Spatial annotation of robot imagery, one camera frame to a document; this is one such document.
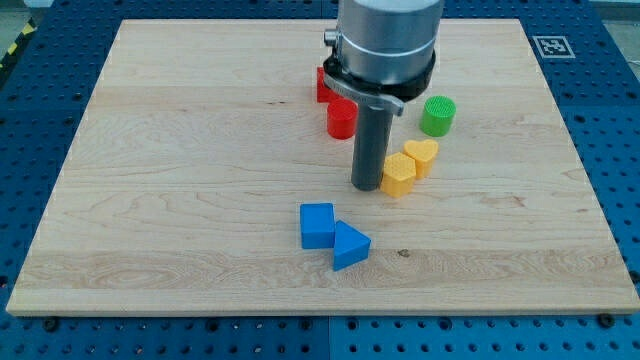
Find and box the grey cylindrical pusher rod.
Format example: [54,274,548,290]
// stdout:
[351,104,393,191]

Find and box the black clamp ring mount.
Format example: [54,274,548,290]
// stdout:
[323,53,436,116]

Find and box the yellow hexagon block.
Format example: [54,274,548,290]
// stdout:
[380,153,416,198]

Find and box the yellow heart block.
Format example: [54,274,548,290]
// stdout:
[403,139,439,179]

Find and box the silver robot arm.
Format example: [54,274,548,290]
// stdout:
[323,0,444,191]

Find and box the red block behind arm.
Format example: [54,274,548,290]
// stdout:
[316,67,340,103]

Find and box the green circle block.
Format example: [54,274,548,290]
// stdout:
[419,95,457,137]

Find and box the red cylinder block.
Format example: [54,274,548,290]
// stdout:
[327,98,358,140]

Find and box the blue cube block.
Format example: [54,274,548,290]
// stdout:
[300,203,335,249]

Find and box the blue triangle block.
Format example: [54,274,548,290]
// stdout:
[333,221,371,271]

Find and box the white fiducial marker tag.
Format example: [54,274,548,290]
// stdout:
[533,35,575,59]

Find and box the wooden board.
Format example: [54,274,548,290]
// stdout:
[7,20,639,317]

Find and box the black bolt front right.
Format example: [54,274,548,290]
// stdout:
[596,313,616,329]

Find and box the black bolt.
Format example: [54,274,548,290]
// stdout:
[596,313,616,329]
[42,317,60,333]

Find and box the black bolt front left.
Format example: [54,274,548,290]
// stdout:
[42,317,60,333]

